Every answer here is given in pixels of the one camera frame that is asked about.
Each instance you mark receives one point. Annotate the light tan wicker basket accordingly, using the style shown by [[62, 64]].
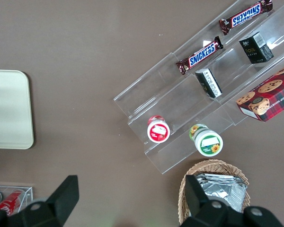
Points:
[[217, 166]]

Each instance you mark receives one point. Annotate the cream plastic tray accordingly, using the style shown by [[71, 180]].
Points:
[[9, 108]]

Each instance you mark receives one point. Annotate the red lid yogurt cup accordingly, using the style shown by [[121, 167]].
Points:
[[158, 131]]

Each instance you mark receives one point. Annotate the clear acrylic bottle rack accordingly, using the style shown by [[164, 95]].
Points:
[[28, 196]]

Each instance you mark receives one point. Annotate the clear acrylic stepped display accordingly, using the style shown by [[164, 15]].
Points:
[[170, 78]]

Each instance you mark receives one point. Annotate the green lid yogurt cup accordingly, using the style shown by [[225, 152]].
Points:
[[208, 143]]

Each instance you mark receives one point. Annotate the small black carton box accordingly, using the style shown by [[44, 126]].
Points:
[[253, 50], [209, 82]]

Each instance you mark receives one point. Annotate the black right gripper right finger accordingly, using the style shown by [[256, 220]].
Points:
[[198, 201]]

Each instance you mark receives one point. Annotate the Snickers chocolate bar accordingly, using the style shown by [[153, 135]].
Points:
[[246, 15], [201, 55]]

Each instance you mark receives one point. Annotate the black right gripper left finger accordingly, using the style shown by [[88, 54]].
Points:
[[64, 196]]

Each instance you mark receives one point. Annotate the red tartan cookie box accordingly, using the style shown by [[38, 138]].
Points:
[[269, 94]]

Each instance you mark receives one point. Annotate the silver foil packets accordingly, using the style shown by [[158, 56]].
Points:
[[227, 194]]

